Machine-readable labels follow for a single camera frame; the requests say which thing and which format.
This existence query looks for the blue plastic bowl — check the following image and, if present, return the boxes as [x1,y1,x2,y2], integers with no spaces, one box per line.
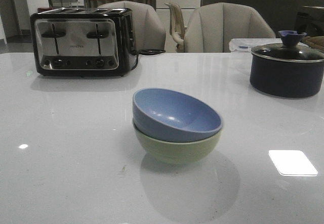
[133,88,223,143]

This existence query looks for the beige upholstered chair right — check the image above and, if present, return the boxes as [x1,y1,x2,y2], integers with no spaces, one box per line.
[184,3,276,53]

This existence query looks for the beige upholstered chair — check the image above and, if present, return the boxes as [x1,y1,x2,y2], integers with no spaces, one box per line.
[98,1,166,50]
[184,3,276,53]

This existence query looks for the black and chrome toaster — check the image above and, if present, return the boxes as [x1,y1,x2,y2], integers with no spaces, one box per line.
[30,8,137,76]

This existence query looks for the cream plastic chair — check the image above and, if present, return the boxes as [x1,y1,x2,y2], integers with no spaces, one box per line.
[165,3,185,53]

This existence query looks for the clear plastic storage container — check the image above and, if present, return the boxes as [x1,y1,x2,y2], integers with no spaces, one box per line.
[228,38,282,52]

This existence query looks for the green plastic bowl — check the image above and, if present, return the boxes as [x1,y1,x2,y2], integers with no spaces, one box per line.
[133,125,222,164]

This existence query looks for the black toaster power cable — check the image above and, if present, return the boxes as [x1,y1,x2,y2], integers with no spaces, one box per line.
[130,49,167,70]

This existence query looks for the beige upholstered chair left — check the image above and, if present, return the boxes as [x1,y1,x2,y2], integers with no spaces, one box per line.
[98,1,166,50]

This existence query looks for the dark blue cooking pot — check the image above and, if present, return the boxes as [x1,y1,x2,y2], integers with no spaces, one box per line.
[250,55,323,98]

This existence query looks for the brown cloth item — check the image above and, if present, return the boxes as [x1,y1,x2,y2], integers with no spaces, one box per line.
[301,35,324,53]

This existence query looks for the glass pot lid blue knob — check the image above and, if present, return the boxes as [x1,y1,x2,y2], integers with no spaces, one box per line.
[251,30,323,63]

